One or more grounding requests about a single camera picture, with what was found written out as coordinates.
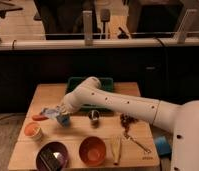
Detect blue grey towel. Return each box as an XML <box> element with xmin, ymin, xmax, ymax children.
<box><xmin>40</xmin><ymin>107</ymin><xmax>60</xmax><ymax>119</ymax></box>

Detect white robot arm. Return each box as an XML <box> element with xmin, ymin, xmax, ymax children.
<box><xmin>60</xmin><ymin>77</ymin><xmax>199</xmax><ymax>171</ymax></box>

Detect purple bowl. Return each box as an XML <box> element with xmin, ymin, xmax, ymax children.
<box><xmin>36</xmin><ymin>142</ymin><xmax>69</xmax><ymax>171</ymax></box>

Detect red bowl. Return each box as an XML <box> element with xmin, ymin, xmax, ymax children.
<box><xmin>79</xmin><ymin>136</ymin><xmax>106</xmax><ymax>167</ymax></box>

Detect black box in bowl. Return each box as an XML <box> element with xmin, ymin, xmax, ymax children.
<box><xmin>39</xmin><ymin>149</ymin><xmax>62</xmax><ymax>171</ymax></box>

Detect light blue cup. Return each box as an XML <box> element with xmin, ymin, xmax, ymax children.
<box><xmin>57</xmin><ymin>114</ymin><xmax>70</xmax><ymax>127</ymax></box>

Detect orange carrot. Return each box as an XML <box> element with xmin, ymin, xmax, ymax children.
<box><xmin>32</xmin><ymin>115</ymin><xmax>48</xmax><ymax>121</ymax></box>

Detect small metal cup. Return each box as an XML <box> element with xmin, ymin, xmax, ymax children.
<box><xmin>88</xmin><ymin>110</ymin><xmax>100</xmax><ymax>125</ymax></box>

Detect orange and white cup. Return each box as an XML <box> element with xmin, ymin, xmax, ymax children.
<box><xmin>24</xmin><ymin>122</ymin><xmax>43</xmax><ymax>141</ymax></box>

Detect wooden board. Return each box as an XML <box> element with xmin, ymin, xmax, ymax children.
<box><xmin>7</xmin><ymin>82</ymin><xmax>161</xmax><ymax>171</ymax></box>

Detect green plastic tray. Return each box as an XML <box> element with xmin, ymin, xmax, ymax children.
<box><xmin>65</xmin><ymin>77</ymin><xmax>114</xmax><ymax>112</ymax></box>

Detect metal fork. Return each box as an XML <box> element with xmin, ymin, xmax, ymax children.
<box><xmin>123</xmin><ymin>132</ymin><xmax>151</xmax><ymax>154</ymax></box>

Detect blue object on floor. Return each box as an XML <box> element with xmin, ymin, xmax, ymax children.
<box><xmin>154</xmin><ymin>136</ymin><xmax>172</xmax><ymax>157</ymax></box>

